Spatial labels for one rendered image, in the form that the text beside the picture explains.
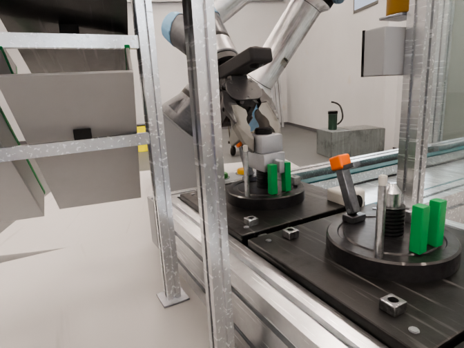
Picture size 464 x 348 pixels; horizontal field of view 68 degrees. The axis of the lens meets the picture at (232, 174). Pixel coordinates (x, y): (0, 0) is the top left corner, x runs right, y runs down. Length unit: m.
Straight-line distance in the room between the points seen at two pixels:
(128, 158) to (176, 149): 0.53
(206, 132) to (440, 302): 0.25
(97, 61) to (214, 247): 0.32
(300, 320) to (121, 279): 0.37
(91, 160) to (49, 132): 0.08
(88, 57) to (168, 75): 10.15
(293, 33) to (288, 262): 0.71
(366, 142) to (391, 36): 5.45
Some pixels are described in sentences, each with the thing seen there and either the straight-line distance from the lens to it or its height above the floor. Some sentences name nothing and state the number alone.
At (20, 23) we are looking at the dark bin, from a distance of 0.47.
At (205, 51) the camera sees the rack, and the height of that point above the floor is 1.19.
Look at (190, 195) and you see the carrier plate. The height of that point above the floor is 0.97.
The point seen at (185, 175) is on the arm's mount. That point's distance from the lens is 1.05.
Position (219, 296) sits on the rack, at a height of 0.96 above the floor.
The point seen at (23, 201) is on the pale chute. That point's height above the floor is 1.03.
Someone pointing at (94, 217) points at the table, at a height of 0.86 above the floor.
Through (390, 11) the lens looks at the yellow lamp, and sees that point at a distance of 0.63.
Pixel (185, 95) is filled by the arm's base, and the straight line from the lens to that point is 1.08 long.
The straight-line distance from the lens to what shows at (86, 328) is 0.54.
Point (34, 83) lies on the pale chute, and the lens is 0.41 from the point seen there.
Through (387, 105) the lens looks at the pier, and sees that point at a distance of 6.27.
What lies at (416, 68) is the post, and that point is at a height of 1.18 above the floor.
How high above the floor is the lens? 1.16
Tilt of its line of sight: 14 degrees down
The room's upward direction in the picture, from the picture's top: 3 degrees counter-clockwise
